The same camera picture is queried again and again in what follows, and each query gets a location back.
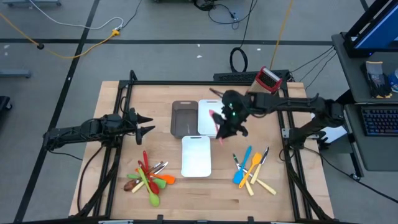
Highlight pink silicone spatula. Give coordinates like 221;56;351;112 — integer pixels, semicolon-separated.
208;109;224;146

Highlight blue white container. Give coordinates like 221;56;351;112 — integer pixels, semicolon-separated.
387;68;398;93

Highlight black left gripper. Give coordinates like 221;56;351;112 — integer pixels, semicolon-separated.
126;107;156;146

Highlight white opaque plastic bin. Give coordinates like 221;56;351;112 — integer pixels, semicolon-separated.
180;135;213;179

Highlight black cable tangle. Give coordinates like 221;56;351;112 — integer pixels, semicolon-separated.
192;0;259;30

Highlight black backlit keyboard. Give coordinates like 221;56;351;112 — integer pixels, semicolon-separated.
360;104;398;138

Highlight black chair base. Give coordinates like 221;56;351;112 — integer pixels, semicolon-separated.
0;95;13;113

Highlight red silicone spatula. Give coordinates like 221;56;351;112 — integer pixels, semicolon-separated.
137;160;150;175

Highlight grey black work gloves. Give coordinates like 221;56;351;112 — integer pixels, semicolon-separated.
360;60;393;100

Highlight blue silicone spatula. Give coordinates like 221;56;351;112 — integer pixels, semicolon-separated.
232;145;252;185

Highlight yellow silicone spatula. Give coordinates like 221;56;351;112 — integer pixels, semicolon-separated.
238;151;263;190

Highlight black aluminium table frame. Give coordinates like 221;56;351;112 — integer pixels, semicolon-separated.
68;70;335;224

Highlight red steel box grater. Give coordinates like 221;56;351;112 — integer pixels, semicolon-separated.
247;65;284;96

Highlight white paper sheet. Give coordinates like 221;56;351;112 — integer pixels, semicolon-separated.
310;111;348;144

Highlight long yellow cable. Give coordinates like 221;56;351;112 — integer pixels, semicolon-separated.
269;0;295;71

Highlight yellow cable with plug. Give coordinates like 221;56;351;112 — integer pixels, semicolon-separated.
0;12;121;60

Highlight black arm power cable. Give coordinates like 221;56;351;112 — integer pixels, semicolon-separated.
76;144;105;214
303;146;398;205

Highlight black power strip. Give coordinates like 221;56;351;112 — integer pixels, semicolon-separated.
213;70;292;83

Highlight grey computer desk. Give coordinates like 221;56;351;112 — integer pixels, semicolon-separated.
331;30;398;181

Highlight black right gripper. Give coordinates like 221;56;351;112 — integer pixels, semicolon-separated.
215;90;257;139

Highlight black desk cable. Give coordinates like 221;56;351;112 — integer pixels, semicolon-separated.
289;45;336;74

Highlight grey furniture foot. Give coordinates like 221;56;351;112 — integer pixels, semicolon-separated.
1;0;62;7
0;68;32;79

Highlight black computer monitor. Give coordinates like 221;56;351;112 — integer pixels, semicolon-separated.
343;0;398;58

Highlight green silicone spoon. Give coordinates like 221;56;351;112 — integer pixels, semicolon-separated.
137;167;161;208

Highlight white floor cable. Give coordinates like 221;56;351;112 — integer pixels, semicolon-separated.
27;0;124;31

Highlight black coiled cable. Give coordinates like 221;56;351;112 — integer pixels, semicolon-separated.
229;0;259;74

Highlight white translucent plastic bin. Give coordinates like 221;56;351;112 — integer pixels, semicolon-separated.
197;98;226;139

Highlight green silicone spatula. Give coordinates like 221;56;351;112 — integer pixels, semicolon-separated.
126;173;168;190

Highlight thin black floor cable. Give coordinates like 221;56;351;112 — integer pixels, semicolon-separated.
121;0;143;29

